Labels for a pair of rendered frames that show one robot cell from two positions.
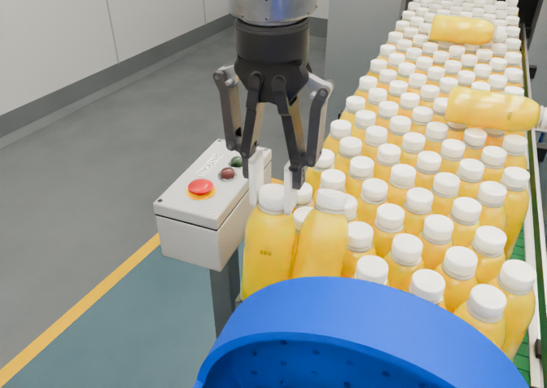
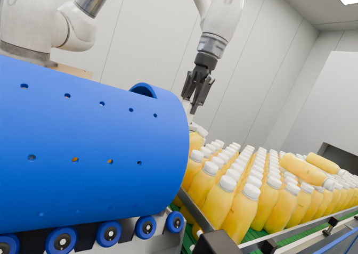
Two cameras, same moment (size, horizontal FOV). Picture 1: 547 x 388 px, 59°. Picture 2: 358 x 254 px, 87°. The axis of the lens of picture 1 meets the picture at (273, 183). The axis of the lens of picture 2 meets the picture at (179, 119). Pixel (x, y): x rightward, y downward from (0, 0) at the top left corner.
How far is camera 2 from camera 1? 0.42 m
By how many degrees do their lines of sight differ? 37
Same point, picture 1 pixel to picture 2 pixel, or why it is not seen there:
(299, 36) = (209, 59)
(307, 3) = (214, 49)
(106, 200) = not seen: hidden behind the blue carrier
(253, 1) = (201, 43)
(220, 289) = not seen: hidden behind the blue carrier
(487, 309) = (223, 180)
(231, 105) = (187, 81)
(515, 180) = (290, 186)
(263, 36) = (200, 54)
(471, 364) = (169, 104)
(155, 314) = not seen: hidden behind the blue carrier
